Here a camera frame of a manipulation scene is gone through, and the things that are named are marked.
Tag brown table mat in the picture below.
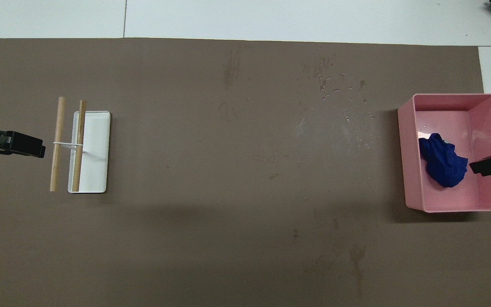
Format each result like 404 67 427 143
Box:
0 38 491 307

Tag spilled water droplets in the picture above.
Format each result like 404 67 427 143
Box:
299 45 376 128

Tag pink plastic bin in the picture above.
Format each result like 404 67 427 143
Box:
398 93 491 213

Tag white rectangular tray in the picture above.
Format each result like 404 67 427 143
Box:
68 111 111 194

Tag long wooden rod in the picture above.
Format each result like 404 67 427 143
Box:
50 97 66 192

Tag blue towel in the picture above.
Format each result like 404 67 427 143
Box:
419 133 469 188

